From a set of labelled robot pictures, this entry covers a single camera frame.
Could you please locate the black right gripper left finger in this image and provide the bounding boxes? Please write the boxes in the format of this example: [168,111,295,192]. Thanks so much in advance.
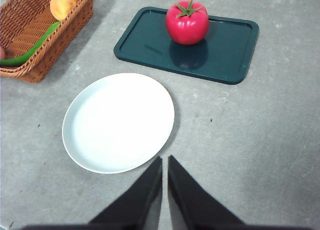
[23,156,163,230]

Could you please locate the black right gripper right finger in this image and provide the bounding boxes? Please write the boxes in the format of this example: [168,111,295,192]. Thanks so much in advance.
[167,155,311,230]

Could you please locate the red tomato with green stem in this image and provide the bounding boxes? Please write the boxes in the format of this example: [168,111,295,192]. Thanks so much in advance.
[164,0,210,46]

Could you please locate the pale grey round plate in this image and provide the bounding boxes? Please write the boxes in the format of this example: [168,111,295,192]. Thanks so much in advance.
[61,72,176,175]

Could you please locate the dark rectangular tray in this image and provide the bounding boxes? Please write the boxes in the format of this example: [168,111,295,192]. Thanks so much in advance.
[113,6,260,86]

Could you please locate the green chili pepper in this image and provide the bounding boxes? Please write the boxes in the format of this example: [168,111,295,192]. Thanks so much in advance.
[0,21,62,68]

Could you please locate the brown wicker basket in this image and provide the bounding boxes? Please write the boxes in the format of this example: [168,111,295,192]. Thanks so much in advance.
[0,0,97,84]

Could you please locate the yellow-orange potato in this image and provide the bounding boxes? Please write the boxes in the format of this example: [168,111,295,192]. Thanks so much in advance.
[49,0,83,21]

